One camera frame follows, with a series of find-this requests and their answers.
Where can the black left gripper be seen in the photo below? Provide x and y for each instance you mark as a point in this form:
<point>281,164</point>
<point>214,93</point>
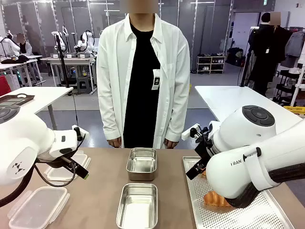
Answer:
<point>51,160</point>

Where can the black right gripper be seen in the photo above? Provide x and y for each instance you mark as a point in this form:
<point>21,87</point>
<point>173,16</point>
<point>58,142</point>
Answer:
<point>204,149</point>

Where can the golden croissant bread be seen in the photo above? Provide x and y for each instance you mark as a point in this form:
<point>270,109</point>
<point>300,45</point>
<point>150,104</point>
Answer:
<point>215,199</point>
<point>203,173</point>

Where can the clear plastic container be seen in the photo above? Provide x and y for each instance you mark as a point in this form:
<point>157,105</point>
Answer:
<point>35,210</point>

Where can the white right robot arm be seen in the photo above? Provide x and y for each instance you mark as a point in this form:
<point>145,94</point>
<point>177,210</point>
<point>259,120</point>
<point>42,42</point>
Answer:
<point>238,143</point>

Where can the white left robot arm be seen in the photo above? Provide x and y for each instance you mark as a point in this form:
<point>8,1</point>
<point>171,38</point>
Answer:
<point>23,138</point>

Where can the person's left forearm white sleeve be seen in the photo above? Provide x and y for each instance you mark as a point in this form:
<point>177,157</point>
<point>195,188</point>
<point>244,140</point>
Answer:
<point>176,119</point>

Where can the person's right forearm white sleeve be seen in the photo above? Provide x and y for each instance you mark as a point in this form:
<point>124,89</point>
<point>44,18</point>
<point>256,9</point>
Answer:
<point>110,119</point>

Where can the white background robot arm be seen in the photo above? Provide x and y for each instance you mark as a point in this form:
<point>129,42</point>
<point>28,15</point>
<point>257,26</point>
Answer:
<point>85,41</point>
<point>9,44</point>
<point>60,39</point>

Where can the rectangular steel container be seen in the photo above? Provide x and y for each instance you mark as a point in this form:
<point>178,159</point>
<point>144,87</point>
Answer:
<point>137,210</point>
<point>141,164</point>

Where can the person's left hand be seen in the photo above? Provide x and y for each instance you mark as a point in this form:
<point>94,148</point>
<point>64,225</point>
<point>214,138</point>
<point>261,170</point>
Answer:
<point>171,144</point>

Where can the person's right hand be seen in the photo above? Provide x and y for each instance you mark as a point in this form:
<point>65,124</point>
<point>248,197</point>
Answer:
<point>114,142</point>

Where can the perforated aluminium baking tray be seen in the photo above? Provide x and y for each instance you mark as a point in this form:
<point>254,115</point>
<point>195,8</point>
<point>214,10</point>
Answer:
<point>238,217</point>

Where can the white side table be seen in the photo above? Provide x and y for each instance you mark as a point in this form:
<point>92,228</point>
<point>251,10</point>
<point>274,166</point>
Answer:
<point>47,95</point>
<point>226,100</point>

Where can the grey step stool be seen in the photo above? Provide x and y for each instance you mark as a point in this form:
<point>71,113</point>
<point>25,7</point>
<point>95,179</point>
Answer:
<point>84,85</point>

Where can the person in white lab coat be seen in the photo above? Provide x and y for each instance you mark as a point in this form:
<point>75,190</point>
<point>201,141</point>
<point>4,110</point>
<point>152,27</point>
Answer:
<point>114,83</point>

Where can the dark brown flat tray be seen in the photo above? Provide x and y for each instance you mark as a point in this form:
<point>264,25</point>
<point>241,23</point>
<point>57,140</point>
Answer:
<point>14,99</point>

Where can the white name badge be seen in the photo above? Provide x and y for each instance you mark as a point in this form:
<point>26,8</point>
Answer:
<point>155,80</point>

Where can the black tripod stand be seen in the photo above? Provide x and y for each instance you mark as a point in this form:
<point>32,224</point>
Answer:
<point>62,64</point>

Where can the wooden shoe shelf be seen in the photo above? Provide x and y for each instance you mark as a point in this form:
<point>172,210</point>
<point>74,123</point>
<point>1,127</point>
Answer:
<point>210,64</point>

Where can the background white workbench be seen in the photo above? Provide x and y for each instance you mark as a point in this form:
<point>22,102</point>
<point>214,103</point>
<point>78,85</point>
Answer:
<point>19,65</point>
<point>76,59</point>

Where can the red chair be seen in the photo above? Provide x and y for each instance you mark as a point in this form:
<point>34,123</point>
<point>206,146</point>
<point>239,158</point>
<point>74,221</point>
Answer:
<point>4,86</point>

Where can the yellow flat object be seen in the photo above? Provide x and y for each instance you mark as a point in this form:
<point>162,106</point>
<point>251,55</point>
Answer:
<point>293,111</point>

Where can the black bag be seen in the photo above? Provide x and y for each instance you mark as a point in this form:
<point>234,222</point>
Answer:
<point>235,56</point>

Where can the black utility cart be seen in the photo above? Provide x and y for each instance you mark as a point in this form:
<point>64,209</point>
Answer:
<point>284,88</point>

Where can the black cloth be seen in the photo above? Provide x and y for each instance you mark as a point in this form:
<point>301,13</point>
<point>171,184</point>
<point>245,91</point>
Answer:
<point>13,59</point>

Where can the seated background person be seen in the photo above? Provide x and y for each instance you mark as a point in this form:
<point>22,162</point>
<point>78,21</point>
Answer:
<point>23,46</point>

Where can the background person in black coat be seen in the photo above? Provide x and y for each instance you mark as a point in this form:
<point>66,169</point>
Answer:
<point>267,52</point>

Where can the grey hanging jacket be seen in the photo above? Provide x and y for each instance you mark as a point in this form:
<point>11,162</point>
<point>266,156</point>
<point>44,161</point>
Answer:
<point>295,44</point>

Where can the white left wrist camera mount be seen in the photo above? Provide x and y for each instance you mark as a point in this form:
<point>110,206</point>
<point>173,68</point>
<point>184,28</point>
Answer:
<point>82,132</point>

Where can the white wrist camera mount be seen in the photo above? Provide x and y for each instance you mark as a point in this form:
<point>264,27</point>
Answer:
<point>82,132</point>
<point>188,133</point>

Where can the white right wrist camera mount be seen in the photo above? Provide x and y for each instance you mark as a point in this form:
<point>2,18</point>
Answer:
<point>188,133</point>

